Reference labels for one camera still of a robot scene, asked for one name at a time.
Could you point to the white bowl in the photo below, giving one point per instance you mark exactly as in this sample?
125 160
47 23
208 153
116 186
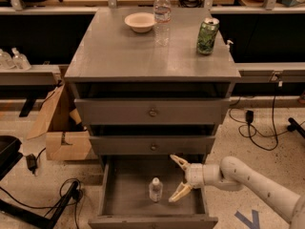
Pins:
140 22

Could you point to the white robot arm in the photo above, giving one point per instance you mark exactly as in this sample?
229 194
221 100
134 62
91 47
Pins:
232 174

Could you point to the black power adapter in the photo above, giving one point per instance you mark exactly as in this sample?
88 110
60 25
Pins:
249 116
31 162

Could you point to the grey middle drawer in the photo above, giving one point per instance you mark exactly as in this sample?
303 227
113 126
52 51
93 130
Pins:
152 144

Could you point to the left sanitizer pump bottle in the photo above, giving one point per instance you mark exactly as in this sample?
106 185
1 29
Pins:
6 61

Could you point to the black power adapter left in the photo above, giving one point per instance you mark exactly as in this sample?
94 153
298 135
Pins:
31 162

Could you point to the grey top drawer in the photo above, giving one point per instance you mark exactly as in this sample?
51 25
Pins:
151 112

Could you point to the black metal stand leg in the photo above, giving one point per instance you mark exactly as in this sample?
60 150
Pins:
45 217

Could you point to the black chair base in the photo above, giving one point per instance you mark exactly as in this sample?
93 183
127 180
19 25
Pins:
9 153

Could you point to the grey drawer cabinet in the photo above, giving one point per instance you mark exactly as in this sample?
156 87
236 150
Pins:
114 62

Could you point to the green soda can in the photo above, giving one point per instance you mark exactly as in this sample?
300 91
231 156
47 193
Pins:
206 36

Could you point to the right sanitizer pump bottle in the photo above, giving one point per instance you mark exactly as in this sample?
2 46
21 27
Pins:
20 60

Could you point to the open cardboard box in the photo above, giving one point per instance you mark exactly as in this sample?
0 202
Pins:
58 121

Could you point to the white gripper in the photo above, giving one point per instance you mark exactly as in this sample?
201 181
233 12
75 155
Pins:
194 175

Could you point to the small white pump bottle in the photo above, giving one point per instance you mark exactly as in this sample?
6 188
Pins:
230 45

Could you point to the sanitizer pump bottle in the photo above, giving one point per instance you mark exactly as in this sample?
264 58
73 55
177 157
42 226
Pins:
6 61
20 60

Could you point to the grey open bottom drawer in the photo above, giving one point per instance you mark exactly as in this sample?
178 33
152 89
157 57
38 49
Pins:
125 201

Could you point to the small clear plastic bottle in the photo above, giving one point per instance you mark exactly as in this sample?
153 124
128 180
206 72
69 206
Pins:
155 189

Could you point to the black power adapter right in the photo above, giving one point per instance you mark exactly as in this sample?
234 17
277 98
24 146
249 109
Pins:
249 116

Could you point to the tall clear water bottle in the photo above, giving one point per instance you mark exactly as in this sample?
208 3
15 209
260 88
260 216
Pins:
162 18

